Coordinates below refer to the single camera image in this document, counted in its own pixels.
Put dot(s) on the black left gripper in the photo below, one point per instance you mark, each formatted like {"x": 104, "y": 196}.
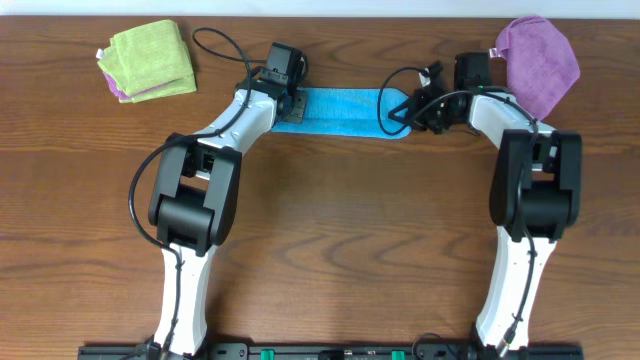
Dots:
{"x": 295, "y": 107}

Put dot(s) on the folded green cloth top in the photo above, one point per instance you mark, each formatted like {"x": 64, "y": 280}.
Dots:
{"x": 146, "y": 56}

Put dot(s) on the folded green cloth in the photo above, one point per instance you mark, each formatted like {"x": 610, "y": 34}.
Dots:
{"x": 177, "y": 87}
{"x": 146, "y": 56}

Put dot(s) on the purple microfiber cloth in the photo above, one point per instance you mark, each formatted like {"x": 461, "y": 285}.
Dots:
{"x": 540, "y": 62}

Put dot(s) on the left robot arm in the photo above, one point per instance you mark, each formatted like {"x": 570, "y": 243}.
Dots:
{"x": 194, "y": 200}

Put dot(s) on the folded purple cloth in stack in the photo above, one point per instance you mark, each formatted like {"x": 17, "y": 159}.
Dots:
{"x": 114, "y": 86}

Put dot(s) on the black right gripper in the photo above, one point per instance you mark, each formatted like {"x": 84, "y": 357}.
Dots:
{"x": 426, "y": 107}

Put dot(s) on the blue microfiber cloth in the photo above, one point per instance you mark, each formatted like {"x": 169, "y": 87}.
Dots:
{"x": 348, "y": 112}

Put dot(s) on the folded green cloth bottom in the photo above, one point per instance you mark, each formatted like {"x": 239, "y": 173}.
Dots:
{"x": 177, "y": 87}

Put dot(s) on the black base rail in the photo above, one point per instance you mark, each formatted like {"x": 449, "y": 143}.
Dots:
{"x": 425, "y": 351}

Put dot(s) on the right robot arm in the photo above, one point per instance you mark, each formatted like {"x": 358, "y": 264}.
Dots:
{"x": 534, "y": 197}

